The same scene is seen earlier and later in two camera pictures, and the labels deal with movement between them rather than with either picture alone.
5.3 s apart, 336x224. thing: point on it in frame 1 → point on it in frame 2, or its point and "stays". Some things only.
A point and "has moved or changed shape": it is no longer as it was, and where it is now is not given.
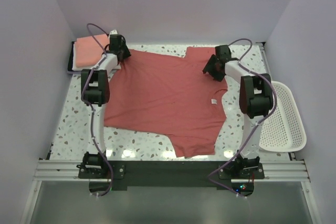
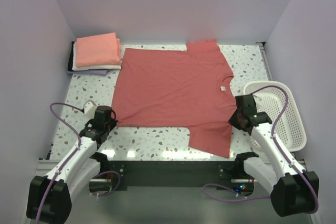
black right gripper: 209,68 → 232,121
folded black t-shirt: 71,59 stays
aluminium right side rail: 261,45 stays
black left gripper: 127,53 → 113,124
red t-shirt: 171,94 has moved or changed shape
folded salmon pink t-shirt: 88,51 stays
